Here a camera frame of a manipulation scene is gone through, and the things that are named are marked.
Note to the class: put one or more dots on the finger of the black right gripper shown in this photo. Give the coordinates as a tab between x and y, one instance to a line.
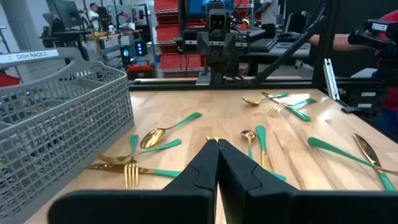
203	43
230	43

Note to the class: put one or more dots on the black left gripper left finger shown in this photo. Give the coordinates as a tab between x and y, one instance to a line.
186	199

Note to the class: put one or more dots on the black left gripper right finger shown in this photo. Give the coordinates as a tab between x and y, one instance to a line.
258	199

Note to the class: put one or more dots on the grey plastic silverware basket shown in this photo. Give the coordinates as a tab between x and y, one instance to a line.
62	124

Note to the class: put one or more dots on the red storage bin rack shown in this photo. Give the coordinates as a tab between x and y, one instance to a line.
174	32

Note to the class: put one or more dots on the black keyboard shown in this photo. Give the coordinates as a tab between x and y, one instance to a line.
262	45

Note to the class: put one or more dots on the person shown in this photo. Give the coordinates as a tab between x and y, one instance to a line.
269	12
335	42
93	14

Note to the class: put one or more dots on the black computer mouse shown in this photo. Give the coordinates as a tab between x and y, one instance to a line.
287	35

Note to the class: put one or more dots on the grey office desk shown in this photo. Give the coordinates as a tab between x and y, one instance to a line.
289	49

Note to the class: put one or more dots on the black computer tower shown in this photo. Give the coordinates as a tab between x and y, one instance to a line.
140	49

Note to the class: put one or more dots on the red black equipment case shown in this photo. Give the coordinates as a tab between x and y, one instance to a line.
140	71

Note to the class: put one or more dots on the wooden workbench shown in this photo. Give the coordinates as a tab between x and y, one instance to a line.
102	34

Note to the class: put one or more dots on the black monitor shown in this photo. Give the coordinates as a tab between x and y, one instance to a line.
66	12

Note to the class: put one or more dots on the black drawer cabinet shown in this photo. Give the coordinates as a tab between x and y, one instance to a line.
367	99

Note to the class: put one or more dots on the white dish rack label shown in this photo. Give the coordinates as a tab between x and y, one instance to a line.
31	56

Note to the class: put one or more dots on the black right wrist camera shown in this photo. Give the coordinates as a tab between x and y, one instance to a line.
217	20

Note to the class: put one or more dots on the black aluminium table frame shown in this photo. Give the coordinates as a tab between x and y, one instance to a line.
280	84

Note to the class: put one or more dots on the silver aluminium bracket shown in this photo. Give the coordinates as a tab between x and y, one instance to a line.
330	79

